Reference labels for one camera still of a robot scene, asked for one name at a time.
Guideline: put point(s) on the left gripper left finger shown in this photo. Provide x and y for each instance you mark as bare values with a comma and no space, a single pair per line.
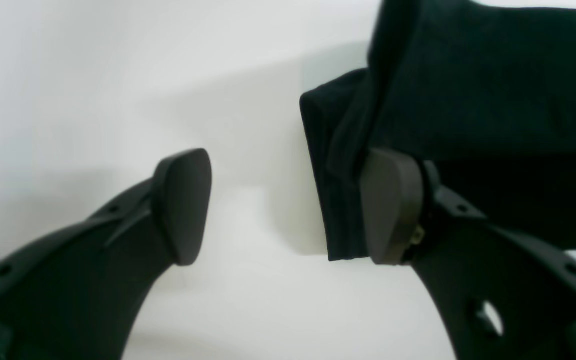
75,294

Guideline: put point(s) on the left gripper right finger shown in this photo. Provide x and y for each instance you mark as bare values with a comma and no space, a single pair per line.
501,294

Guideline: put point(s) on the black T-shirt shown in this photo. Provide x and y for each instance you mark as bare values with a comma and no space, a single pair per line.
486,93

